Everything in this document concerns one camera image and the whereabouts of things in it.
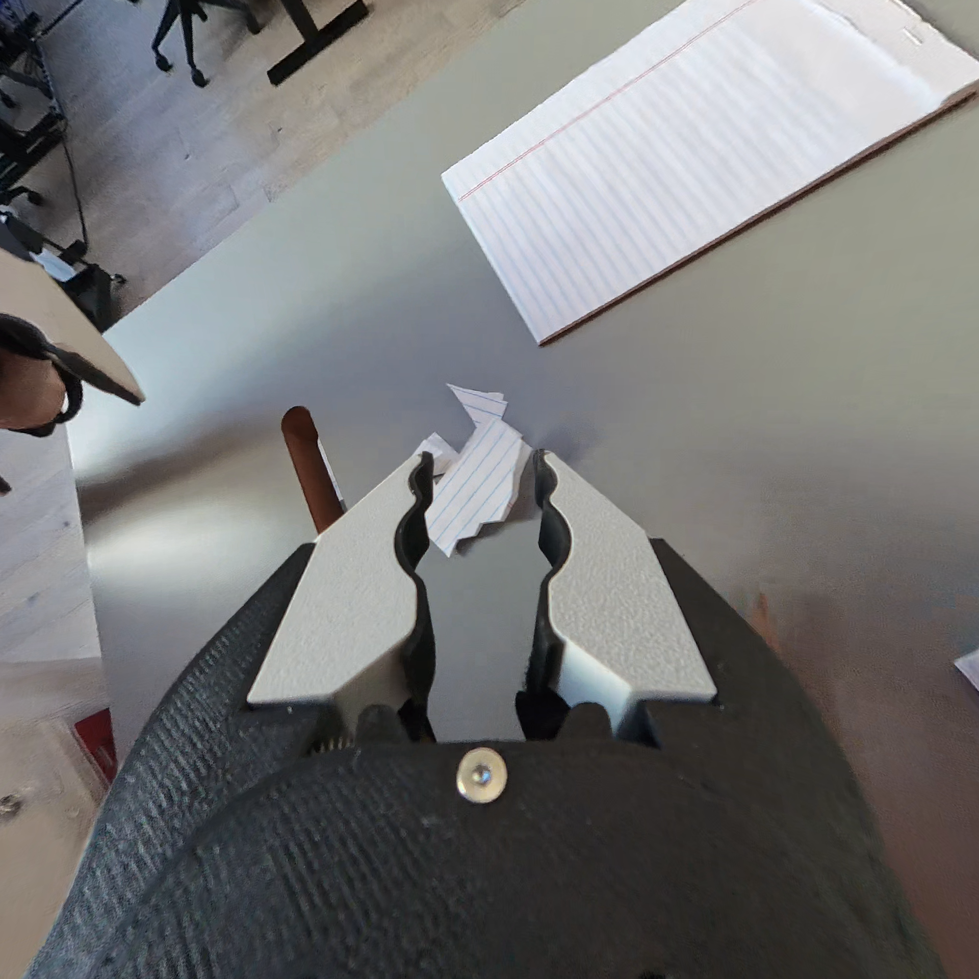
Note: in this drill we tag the narrow lined paper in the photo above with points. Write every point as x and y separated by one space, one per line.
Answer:
436 451

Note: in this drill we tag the small triangular paper scrap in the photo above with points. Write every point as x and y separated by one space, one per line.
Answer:
478 405

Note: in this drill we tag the black office chair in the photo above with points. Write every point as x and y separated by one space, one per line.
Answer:
191 30

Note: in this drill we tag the grey desk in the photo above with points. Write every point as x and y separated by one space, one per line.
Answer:
306 321

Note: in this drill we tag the person's left hand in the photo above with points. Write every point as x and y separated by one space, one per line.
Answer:
23 390

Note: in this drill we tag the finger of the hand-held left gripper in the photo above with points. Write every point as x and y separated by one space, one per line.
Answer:
53 306

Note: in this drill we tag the torn lined paper piece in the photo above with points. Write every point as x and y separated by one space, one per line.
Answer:
478 489

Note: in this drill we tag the black wheeled rack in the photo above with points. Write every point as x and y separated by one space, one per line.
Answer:
30 115

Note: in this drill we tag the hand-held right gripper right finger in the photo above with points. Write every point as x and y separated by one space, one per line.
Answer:
627 612

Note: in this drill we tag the lined paper pad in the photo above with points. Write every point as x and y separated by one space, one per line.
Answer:
688 153

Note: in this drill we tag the white table black legs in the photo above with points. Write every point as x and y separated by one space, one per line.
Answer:
313 38

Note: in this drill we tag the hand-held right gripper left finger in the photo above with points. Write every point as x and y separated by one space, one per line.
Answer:
329 612

